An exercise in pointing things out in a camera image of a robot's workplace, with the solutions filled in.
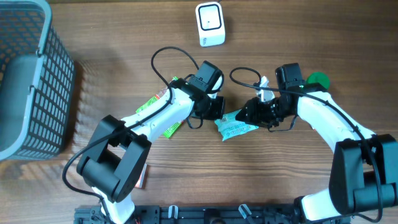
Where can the green lid jar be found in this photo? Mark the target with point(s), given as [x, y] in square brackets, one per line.
[319, 77]

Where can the teal packet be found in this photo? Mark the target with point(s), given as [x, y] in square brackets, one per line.
[229, 127]

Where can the pink tissue pack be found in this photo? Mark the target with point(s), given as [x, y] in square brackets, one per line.
[140, 183]

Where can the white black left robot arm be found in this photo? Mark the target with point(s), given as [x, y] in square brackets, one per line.
[112, 163]

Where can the grey plastic mesh basket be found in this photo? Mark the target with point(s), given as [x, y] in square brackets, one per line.
[37, 82]

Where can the green snack packet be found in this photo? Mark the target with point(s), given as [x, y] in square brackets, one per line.
[171, 130]

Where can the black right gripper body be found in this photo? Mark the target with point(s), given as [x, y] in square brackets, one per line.
[270, 112]

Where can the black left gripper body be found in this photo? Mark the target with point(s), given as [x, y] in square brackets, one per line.
[213, 109]

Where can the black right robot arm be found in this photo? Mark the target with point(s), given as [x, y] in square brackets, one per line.
[363, 177]

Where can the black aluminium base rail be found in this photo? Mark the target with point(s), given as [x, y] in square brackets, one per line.
[278, 214]

